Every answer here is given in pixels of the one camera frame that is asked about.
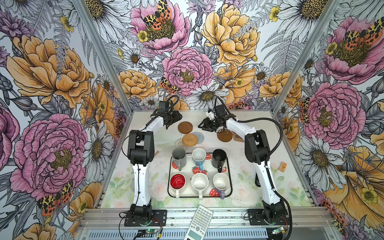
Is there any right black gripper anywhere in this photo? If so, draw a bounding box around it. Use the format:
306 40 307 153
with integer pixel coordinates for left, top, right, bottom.
198 116 223 132

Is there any blue grey fabric coaster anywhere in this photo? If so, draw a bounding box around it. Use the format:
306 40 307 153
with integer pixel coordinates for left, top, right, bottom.
192 132 205 145

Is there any brown round wooden coaster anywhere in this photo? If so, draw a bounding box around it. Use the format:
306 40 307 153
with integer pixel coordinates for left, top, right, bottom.
217 129 233 143

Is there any woven rattan round coaster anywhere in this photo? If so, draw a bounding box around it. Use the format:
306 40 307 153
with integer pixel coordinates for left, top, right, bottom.
182 134 199 147

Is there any white woven round coaster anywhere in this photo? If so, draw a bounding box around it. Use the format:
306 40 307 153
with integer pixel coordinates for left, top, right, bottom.
174 138 189 150

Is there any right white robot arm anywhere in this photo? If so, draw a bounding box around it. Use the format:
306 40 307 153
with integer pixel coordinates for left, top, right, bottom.
199 105 289 224

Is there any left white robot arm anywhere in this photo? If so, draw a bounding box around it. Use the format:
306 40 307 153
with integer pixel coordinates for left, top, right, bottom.
125 100 182 221

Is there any paw print cork coaster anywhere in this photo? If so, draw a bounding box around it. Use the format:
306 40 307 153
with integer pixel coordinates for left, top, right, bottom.
233 134 244 143

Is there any blue white mug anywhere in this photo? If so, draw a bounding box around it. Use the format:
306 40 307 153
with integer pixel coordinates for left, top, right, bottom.
192 148 207 171

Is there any black mug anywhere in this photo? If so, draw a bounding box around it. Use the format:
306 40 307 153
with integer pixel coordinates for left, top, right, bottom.
211 149 227 173

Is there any grey mug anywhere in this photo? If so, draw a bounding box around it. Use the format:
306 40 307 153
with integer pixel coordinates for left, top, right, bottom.
172 148 187 171

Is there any strawberry print serving tray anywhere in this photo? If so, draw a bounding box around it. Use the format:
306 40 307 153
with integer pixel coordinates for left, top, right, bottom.
168 153 233 200

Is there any purple white mug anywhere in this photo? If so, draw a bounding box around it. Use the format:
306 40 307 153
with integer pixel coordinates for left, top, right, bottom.
213 173 230 200

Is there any red mug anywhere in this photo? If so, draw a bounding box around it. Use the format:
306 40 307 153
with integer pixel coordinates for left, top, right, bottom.
170 174 186 199

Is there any small orange biscuit tile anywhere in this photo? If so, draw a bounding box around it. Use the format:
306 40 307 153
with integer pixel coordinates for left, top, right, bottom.
279 162 287 173

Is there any white calculator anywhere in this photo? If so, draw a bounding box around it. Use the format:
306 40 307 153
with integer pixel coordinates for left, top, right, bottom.
184 205 213 240

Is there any left green circuit board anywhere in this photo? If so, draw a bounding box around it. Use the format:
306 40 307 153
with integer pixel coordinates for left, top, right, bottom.
135 229 161 238

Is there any green circuit board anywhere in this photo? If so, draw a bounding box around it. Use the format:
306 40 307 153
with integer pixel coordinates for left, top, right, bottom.
135 229 161 238
272 227 286 235

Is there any right green circuit board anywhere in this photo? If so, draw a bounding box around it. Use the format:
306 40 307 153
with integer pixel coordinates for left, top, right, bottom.
272 227 286 235

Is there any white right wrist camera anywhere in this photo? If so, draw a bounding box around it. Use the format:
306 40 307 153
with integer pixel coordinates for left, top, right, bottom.
206 110 216 121

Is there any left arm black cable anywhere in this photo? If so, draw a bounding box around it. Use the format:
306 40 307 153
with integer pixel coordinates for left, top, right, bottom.
118 94 181 240

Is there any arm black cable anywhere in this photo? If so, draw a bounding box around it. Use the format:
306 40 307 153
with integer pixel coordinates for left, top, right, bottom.
118 94 181 240
214 95 294 240

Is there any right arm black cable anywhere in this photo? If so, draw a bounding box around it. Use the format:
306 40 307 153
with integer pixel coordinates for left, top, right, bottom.
214 95 294 240

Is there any black handle tool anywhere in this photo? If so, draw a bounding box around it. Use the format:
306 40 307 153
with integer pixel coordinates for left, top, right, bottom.
255 177 261 188

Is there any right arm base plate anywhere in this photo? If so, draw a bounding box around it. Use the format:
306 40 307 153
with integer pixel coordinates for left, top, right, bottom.
243 209 290 226

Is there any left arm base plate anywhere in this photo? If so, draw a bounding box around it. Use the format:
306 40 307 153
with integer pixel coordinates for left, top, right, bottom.
124 210 168 227

